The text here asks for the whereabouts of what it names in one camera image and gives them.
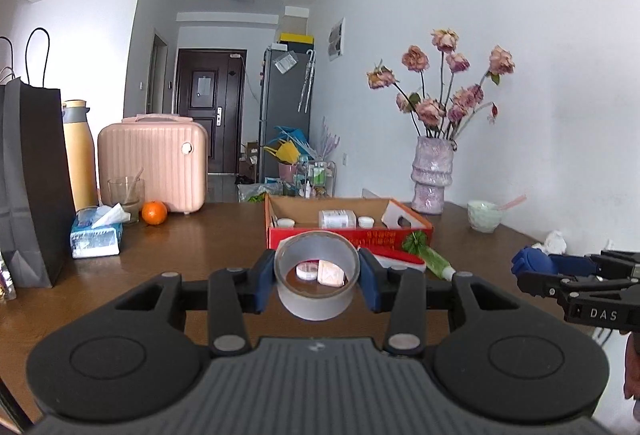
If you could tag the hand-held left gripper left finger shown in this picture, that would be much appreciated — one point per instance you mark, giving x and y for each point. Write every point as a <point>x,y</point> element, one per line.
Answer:
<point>264,280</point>

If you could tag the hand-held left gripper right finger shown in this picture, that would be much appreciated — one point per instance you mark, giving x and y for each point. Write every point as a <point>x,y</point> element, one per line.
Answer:
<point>370,280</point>

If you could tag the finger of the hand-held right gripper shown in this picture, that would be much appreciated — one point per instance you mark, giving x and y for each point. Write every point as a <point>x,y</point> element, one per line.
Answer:
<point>532,261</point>
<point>542,286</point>

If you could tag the red cardboard box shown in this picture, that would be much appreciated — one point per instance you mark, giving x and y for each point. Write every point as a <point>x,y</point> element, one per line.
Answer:
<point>350,237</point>

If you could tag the grey tape roll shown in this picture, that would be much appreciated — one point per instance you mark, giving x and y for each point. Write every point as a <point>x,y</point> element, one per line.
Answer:
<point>310,307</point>

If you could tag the large ribbed white lid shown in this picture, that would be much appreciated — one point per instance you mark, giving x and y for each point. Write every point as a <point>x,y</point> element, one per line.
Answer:
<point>286,223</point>

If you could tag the green vegetable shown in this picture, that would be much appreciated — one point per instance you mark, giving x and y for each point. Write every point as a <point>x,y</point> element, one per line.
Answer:
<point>435,262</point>

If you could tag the clear container of white beads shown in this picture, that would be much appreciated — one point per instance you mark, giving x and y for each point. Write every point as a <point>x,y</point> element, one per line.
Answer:
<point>337,220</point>

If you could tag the person's right hand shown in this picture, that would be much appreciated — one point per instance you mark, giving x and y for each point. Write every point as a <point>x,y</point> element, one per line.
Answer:
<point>633,365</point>

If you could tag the crumpled white tissue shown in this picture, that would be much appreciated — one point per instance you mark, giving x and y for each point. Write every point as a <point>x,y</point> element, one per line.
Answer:
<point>555,242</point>

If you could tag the pink spoon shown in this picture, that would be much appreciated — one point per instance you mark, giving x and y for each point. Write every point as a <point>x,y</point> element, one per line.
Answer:
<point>512,202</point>

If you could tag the pale green bowl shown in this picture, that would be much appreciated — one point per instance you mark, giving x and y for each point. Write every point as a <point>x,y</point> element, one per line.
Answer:
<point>484,217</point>

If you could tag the clear bag of greens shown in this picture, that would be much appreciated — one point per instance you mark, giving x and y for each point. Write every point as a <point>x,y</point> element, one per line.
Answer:
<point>255,195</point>

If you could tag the white flat carton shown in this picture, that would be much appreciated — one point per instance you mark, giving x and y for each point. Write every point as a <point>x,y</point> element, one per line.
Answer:
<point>371,193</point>

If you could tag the pink plastic bucket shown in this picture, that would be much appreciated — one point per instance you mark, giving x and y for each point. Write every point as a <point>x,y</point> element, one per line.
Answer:
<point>287,172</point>

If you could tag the pink textured vase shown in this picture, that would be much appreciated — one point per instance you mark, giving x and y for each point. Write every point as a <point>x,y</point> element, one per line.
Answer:
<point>432,175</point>

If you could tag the yellow plastic item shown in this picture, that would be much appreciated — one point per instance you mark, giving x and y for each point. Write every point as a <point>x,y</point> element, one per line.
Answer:
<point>282,154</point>

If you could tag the orange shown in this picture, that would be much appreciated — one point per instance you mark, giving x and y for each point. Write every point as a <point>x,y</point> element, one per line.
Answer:
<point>154,213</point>

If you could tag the pale lavender bunch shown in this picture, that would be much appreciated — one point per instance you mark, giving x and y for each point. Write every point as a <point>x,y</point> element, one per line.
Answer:
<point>330,142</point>

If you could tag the clear glass cup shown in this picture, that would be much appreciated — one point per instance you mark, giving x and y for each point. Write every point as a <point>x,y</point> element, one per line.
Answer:
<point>125,200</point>

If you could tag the pink hard-shell suitcase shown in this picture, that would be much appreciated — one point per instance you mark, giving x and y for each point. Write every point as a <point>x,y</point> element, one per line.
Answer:
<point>150,165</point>

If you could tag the dark brown entrance door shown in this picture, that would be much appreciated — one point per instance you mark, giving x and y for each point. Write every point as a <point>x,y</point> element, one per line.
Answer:
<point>200,130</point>

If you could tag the grey refrigerator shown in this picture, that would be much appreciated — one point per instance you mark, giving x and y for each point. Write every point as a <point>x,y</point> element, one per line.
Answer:
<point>280,110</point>

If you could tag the blue tissue pack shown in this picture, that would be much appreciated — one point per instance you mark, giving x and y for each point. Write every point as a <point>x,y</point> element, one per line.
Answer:
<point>95,240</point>

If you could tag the dried pink rose bouquet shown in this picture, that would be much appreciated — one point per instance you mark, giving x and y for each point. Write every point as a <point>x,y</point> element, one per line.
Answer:
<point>430,110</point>

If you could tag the clear folded umbrella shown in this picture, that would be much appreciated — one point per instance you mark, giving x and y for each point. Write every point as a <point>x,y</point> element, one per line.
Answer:
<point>306,85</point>

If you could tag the white paper sheet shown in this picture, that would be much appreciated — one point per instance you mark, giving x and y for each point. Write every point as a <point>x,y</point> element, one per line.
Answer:
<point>286,63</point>

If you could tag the yellow thermos bottle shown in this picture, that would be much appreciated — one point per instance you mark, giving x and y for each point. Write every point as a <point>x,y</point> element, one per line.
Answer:
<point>80,155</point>

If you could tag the grey interior door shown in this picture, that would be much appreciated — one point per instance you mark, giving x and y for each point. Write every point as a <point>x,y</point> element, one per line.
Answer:
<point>157,75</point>

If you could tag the yellow box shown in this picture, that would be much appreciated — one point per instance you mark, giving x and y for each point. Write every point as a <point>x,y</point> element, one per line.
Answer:
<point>297,39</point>

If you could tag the black paper bag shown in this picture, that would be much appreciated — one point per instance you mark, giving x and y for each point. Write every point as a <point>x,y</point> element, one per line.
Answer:
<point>35,190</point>

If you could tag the silver foil packet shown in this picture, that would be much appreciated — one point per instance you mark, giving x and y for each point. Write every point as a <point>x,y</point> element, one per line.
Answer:
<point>6,280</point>

